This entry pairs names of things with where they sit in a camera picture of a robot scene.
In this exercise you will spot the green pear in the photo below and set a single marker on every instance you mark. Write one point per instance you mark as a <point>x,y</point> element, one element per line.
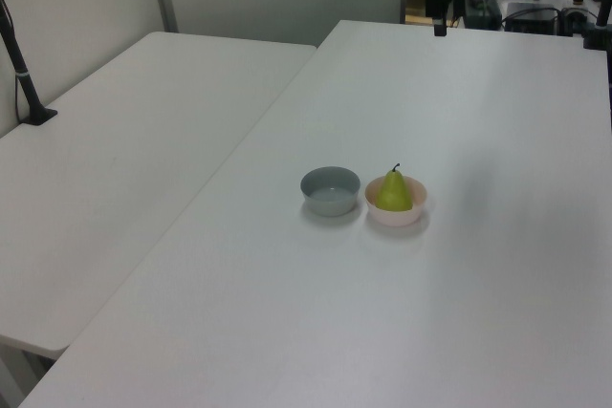
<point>394,194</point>

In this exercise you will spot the pink plastic bowl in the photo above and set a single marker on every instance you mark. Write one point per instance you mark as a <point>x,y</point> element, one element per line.
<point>394,218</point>

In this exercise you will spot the grey plastic bowl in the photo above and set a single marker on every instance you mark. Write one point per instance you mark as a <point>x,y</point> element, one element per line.
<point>330,198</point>

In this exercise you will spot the dark green equipment box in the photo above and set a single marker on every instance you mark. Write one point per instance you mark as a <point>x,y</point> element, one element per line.
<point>484,9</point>

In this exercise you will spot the black electronics box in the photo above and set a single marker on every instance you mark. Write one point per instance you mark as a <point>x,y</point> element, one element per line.
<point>531,16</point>

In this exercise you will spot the white side table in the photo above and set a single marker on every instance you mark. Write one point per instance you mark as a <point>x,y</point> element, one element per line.
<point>119,164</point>

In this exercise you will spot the black clamped camera pole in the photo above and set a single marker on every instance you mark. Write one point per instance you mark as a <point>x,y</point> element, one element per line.
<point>597,30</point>

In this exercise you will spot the black camera pole with base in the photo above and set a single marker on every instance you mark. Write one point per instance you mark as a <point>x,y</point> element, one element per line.
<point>21,78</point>

